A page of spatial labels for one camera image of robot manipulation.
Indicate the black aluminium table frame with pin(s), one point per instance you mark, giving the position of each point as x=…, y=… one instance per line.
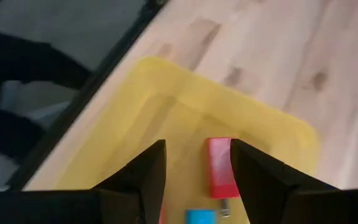
x=82, y=93

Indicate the small teal wall charger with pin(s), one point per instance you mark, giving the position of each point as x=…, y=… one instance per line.
x=201, y=216

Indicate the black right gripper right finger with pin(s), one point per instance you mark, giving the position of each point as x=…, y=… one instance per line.
x=269, y=193

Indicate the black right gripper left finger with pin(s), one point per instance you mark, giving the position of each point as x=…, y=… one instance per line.
x=135, y=193

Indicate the yellow translucent plastic bin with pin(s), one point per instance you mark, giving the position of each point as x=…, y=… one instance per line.
x=135, y=124

